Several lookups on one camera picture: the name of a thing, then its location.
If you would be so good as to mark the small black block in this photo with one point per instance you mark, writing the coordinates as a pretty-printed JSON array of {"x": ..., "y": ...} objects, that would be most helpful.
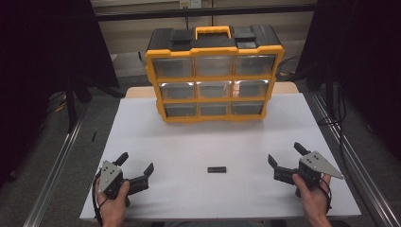
[{"x": 217, "y": 169}]

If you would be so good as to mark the black metal stand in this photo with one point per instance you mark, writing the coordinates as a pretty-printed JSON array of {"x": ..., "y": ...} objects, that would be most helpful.
[{"x": 71, "y": 107}]

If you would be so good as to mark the person's left hand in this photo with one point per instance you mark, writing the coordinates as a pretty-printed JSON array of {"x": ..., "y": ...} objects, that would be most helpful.
[{"x": 113, "y": 211}]

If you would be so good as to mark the wooden table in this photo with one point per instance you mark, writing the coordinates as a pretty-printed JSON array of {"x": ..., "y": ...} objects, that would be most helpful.
[{"x": 138, "y": 92}]

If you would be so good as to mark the clear plastic drawer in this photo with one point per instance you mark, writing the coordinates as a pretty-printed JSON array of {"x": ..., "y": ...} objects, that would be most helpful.
[{"x": 215, "y": 89}]

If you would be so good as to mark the yellow black organizer case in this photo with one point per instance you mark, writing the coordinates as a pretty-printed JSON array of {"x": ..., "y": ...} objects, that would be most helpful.
[{"x": 214, "y": 42}]

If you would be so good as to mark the black curtain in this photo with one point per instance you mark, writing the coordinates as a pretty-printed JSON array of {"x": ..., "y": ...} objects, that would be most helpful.
[
  {"x": 369, "y": 63},
  {"x": 38, "y": 63}
]

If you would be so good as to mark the person's right hand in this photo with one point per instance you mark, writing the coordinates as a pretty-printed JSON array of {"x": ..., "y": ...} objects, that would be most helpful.
[{"x": 315, "y": 201}]

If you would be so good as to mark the white table cover sheet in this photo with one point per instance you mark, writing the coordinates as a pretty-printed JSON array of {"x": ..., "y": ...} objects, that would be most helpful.
[{"x": 189, "y": 145}]

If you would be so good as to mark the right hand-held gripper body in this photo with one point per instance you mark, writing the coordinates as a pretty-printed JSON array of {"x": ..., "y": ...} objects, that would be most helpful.
[{"x": 310, "y": 165}]

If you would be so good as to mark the white wall outlet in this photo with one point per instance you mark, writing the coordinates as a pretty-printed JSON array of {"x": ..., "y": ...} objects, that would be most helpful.
[{"x": 190, "y": 3}]

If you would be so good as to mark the aluminium floor rail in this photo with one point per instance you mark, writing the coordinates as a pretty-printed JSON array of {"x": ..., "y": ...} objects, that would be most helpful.
[
  {"x": 359, "y": 170},
  {"x": 52, "y": 183}
]

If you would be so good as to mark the set of clear drawers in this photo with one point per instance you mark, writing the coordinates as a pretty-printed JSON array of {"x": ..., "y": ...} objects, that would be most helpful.
[{"x": 173, "y": 67}]

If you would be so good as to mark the black horizontal bar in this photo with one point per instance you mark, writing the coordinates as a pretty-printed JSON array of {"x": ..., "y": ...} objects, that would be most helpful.
[{"x": 157, "y": 14}]

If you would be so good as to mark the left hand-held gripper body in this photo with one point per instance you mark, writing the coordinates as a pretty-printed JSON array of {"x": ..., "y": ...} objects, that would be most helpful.
[{"x": 108, "y": 176}]

